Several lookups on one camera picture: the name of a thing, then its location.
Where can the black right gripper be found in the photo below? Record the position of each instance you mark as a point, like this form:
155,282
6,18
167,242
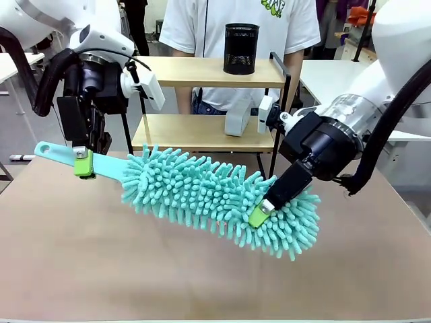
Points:
320,148

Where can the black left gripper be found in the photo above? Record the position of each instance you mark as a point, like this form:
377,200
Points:
107,91

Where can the teal microfibre duster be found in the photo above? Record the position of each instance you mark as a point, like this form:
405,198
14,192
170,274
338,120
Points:
202,198

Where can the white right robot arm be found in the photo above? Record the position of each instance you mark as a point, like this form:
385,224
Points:
404,50

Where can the person's right forearm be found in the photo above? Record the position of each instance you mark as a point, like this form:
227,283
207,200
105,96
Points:
184,101

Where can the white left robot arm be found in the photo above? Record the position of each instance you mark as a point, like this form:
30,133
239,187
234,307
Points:
101,40

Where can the person's left forearm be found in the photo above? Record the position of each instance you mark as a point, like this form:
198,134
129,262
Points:
293,74

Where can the white tube on floor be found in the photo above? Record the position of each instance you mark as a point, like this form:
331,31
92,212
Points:
22,157

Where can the white plastic holder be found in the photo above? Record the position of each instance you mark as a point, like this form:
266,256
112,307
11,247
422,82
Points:
235,126

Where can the small white background table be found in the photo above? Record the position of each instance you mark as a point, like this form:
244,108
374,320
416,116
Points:
13,67

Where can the bystander in black clothes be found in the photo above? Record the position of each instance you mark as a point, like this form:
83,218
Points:
138,23

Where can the large white background table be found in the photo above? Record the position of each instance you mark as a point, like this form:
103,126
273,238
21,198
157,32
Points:
336,77

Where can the black mesh pen holder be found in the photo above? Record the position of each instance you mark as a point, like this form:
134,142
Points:
240,50

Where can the person in white t-shirt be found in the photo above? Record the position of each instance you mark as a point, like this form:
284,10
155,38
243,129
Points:
202,30

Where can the bystander in purple top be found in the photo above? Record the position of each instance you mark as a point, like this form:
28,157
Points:
331,23

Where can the black stand pole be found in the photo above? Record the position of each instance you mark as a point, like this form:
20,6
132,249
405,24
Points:
365,30

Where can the orange cloth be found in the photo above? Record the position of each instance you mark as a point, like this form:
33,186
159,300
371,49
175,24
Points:
358,15

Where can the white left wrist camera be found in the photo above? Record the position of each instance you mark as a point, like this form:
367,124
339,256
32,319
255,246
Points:
151,91

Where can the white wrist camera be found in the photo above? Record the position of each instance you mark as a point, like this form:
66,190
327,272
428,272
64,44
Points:
151,91
264,114

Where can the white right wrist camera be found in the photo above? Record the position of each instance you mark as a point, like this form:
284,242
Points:
264,114

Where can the wooden shelf with black frame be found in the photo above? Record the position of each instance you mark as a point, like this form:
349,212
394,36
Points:
202,131

